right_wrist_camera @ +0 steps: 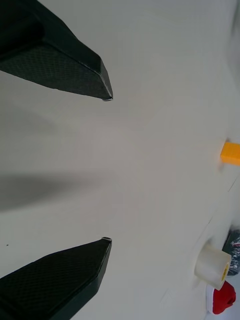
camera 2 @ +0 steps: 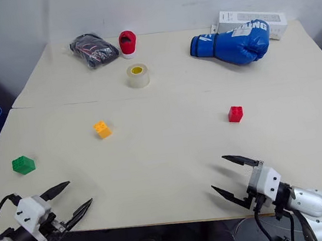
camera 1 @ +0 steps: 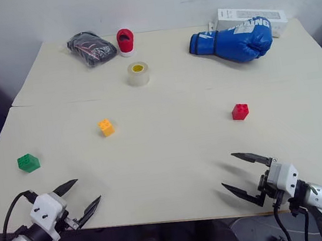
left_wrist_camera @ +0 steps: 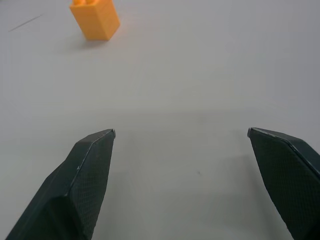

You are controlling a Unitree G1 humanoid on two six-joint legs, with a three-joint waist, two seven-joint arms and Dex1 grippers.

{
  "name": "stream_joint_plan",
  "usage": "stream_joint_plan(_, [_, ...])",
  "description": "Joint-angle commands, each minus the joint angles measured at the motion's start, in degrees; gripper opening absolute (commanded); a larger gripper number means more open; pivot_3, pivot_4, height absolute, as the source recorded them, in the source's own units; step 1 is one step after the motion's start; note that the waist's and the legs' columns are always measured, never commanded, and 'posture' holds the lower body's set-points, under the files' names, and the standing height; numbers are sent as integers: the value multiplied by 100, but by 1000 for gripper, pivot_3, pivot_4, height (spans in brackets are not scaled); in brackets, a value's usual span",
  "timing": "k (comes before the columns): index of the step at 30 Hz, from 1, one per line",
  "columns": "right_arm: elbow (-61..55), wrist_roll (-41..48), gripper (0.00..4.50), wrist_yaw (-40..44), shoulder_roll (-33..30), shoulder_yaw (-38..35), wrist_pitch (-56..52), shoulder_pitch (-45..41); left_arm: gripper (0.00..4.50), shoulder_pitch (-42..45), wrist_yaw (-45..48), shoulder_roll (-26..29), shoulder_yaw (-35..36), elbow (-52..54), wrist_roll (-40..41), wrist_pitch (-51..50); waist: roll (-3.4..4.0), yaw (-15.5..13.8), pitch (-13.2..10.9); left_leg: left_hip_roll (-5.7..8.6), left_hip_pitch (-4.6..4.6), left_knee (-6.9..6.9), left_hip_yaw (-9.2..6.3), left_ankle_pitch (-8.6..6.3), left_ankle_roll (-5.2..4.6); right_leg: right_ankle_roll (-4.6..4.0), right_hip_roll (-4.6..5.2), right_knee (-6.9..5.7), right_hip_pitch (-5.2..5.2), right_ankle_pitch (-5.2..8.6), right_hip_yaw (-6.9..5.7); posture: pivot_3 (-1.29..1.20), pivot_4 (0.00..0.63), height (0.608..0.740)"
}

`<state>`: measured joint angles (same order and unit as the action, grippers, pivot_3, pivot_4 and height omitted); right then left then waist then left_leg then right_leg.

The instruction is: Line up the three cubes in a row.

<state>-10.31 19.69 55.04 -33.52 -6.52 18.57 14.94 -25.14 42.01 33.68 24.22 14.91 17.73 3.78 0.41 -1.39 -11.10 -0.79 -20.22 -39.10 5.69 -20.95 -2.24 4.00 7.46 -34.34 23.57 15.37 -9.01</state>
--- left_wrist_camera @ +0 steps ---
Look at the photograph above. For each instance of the orange toy building brick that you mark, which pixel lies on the orange toy building brick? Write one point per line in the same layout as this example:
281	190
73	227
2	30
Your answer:
96	20

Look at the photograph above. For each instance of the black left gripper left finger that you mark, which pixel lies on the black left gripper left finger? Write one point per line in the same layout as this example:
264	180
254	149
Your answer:
75	190

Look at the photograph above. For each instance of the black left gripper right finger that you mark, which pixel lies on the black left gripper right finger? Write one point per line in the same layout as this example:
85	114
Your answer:
287	180

